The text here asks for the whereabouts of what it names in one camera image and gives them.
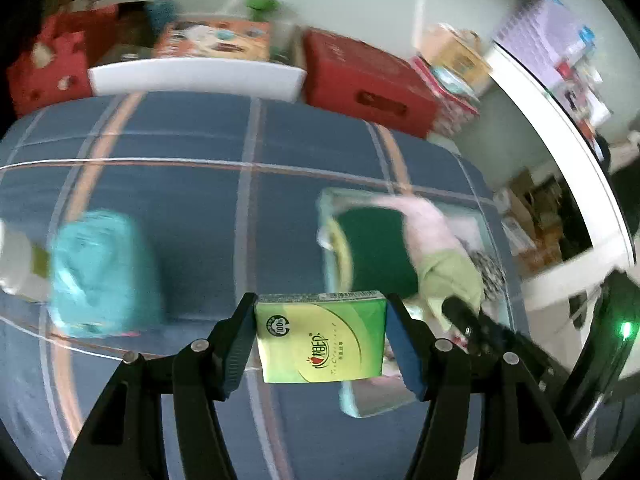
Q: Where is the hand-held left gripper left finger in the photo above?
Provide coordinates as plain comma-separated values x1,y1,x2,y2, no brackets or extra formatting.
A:
61,292,258,480

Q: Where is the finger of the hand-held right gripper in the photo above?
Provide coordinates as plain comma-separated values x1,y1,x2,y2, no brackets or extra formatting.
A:
441,296,506,353

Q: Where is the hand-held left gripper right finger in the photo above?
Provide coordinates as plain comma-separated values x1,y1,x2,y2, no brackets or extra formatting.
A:
385,292,583,480

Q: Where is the light green cloth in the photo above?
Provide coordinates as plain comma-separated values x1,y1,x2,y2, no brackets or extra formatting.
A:
417,252,483,321

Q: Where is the leopard print scrunchie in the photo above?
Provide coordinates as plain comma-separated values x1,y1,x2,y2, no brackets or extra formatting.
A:
470,250,508,306

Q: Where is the teal box tray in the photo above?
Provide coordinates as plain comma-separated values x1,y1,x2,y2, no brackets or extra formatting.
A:
317,187,506,418

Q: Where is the green tissue pack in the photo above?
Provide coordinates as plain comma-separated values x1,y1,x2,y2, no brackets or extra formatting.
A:
254,290,388,385

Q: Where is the pink white zigzag cloth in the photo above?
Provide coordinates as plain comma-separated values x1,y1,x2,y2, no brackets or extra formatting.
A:
370,195,481,271

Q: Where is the yellow green sponge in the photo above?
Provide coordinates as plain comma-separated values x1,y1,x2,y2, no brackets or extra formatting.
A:
317,207,421,301

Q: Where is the blue surgical face mask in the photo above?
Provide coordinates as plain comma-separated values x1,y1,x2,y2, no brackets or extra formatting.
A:
50,210,166,338

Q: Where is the blue plaid tablecloth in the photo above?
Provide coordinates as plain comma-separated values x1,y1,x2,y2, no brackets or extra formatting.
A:
0,91,531,480

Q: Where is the red patterned tin box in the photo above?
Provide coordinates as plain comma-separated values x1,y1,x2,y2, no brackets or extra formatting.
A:
410,57,481,136

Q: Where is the white desk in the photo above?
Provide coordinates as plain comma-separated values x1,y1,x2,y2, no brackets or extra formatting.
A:
485,42,636,311

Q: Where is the white pill bottle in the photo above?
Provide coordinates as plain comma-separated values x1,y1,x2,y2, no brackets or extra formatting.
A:
0,220,53,303

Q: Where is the light blue wipes pack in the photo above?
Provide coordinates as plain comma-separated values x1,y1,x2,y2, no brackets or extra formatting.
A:
432,65,476,96

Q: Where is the red cardboard box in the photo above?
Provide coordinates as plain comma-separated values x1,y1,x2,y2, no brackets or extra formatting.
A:
302,29,441,138

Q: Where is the white chair back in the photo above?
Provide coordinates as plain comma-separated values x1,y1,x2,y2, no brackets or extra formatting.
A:
89,57,308,101

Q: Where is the orange toy box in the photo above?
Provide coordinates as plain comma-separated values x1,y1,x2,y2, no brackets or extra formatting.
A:
155,19,273,61

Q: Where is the red felt bag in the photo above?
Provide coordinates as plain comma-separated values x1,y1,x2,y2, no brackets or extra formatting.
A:
7,2,121,116

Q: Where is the green dumbbell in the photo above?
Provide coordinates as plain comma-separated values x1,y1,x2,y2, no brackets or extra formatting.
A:
246,0,280,21

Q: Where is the yellow carton with handle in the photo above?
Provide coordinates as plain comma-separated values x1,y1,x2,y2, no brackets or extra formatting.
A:
417,22,493,93

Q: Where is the purple wall calendar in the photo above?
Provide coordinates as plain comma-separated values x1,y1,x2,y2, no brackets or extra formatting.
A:
492,0,596,81

